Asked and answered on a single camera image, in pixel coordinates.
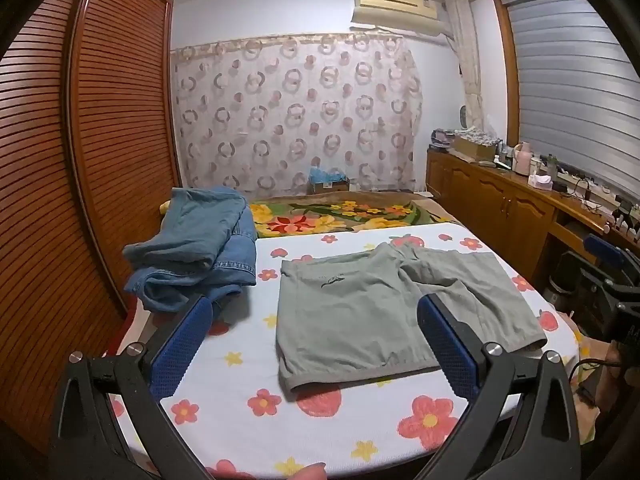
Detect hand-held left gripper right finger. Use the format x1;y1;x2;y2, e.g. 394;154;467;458
416;292;583;480

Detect cream lace curtain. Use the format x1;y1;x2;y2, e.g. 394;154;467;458
445;0;488;131

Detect wooden louvered wardrobe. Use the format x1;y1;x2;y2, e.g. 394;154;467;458
0;0;183;461

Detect grey window blind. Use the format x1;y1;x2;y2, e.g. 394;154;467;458
502;0;640;196

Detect blue denim jeans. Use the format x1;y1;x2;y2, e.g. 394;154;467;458
122;186;258;313

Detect blue plastic bag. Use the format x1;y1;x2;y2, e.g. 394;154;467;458
307;157;350;184

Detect cardboard box with patterned cloth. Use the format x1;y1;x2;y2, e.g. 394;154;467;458
452;127;501;162

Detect floral blanket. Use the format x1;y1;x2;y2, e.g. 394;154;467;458
247;191;463;238

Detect wall air conditioner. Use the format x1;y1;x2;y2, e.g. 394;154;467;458
350;0;453;36

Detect wooden cabinet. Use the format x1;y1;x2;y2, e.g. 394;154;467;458
426;145;621;286

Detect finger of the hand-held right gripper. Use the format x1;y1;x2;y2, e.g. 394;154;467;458
582;234;640;276
580;262;626;303

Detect small cardboard box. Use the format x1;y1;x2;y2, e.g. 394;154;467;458
310;179;351;195

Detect white flower print bed sheet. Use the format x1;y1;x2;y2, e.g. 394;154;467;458
107;220;581;480

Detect grey-green pants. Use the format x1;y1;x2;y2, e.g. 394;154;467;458
276;241;548;393

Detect white power strip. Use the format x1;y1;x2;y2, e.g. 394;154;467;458
557;167;616;197

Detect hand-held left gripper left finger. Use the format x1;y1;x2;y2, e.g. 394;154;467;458
50;294;216;480

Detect ring pattern curtain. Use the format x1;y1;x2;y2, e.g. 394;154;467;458
170;30;423;198

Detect pink thermos jug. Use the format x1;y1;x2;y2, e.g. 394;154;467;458
514;141;532;177

